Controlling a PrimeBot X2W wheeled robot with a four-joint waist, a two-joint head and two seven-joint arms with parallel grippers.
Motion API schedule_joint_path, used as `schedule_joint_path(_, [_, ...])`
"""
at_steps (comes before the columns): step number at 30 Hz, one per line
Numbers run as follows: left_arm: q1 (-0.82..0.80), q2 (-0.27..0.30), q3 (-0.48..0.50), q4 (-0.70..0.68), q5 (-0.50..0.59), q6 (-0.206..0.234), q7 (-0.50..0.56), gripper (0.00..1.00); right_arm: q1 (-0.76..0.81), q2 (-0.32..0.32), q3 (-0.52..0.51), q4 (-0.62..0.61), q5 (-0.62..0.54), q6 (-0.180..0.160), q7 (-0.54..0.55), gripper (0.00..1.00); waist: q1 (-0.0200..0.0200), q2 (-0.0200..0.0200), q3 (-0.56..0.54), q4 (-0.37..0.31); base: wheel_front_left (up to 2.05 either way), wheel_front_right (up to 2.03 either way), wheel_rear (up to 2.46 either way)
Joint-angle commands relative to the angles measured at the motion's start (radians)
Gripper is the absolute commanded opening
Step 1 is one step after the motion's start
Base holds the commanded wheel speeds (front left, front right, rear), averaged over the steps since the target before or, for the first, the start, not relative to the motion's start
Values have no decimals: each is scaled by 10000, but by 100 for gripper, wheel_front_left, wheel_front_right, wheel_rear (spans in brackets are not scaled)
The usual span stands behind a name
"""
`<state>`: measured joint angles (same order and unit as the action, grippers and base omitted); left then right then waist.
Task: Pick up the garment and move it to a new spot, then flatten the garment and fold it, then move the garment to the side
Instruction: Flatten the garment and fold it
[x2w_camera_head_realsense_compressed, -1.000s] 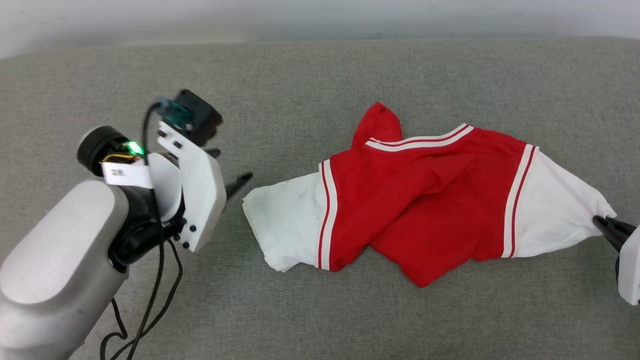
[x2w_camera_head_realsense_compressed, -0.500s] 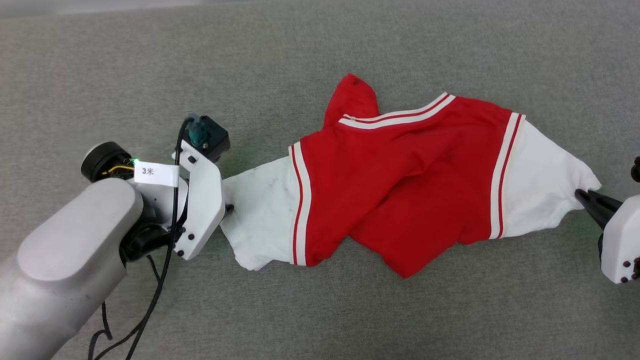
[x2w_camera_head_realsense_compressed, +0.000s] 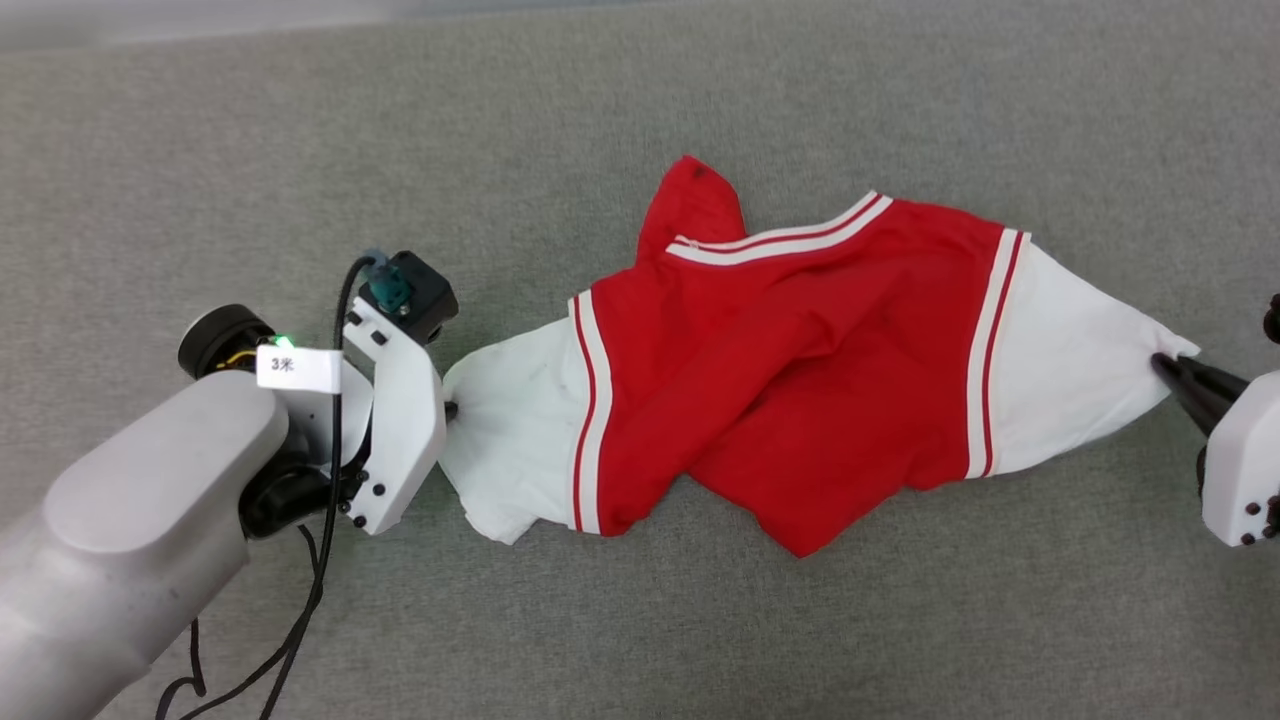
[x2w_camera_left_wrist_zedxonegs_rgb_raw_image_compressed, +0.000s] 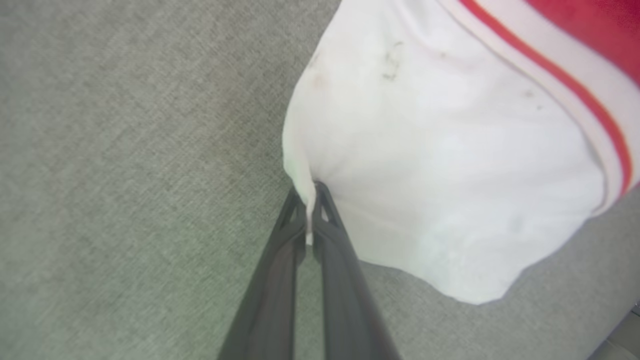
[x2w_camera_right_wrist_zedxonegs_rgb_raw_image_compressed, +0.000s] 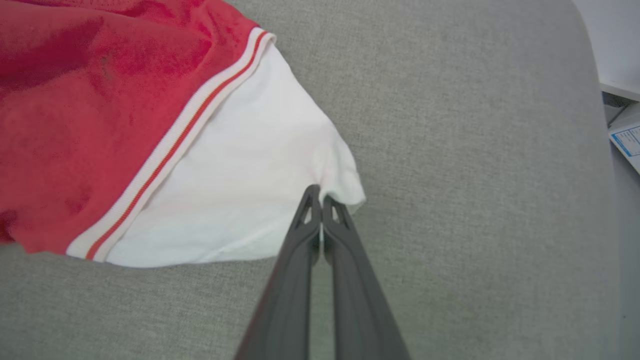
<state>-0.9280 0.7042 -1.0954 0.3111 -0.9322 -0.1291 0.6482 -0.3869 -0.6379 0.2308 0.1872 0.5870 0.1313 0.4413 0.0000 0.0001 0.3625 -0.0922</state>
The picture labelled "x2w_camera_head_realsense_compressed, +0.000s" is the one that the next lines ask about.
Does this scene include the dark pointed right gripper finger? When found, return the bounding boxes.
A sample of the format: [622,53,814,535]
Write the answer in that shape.
[1150,352,1252,437]

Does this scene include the teal left camera plug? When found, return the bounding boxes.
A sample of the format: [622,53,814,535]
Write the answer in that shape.
[362,262,413,314]

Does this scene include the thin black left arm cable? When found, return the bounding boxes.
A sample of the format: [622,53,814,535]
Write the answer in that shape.
[154,253,386,720]

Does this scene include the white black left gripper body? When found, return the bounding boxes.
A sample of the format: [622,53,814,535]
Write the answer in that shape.
[340,297,448,536]

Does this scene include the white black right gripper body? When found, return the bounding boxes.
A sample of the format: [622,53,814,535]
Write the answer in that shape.
[1200,368,1280,548]

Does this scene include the red and white sports shirt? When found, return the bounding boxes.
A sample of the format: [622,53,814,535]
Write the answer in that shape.
[440,155,1201,559]

